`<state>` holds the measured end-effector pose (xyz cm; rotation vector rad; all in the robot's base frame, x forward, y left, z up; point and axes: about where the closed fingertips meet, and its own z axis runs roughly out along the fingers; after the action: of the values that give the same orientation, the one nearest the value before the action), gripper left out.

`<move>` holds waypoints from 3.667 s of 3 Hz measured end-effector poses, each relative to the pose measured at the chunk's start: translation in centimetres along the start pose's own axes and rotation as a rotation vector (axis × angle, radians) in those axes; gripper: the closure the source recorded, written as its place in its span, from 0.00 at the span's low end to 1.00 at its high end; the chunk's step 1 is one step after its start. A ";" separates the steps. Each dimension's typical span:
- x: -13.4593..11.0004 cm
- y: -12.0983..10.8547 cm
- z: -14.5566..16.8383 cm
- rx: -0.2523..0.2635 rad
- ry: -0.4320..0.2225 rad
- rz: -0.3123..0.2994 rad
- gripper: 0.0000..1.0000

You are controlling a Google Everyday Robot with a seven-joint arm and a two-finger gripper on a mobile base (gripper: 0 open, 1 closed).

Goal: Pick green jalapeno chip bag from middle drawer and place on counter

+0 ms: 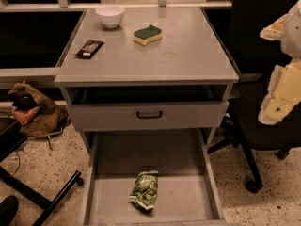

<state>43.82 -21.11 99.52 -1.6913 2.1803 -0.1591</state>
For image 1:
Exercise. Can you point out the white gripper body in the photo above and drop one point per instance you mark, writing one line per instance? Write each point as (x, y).
(293, 32)

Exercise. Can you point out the open grey middle drawer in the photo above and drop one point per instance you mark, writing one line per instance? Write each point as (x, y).
(187, 194)

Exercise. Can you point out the green jalapeno chip bag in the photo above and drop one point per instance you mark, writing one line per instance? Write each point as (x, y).
(144, 194)

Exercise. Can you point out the white ceramic bowl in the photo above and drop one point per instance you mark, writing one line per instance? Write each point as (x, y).
(110, 15)

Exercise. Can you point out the green yellow sponge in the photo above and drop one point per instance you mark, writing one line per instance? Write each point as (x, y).
(147, 35)

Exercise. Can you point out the grey drawer cabinet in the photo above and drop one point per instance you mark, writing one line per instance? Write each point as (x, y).
(187, 65)

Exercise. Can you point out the black shoe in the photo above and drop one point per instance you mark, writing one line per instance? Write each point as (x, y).
(8, 210)

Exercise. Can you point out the closed drawer with black handle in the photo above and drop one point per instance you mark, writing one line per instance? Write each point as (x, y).
(147, 116)

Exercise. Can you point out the black office chair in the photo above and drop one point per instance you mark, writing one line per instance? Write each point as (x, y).
(255, 59)

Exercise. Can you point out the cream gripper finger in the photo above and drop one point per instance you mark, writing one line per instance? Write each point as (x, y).
(284, 93)
(274, 31)

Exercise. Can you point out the dark snack bar wrapper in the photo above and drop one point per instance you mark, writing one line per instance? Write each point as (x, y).
(89, 49)

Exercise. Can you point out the brown backpack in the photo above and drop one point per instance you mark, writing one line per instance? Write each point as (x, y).
(38, 115)

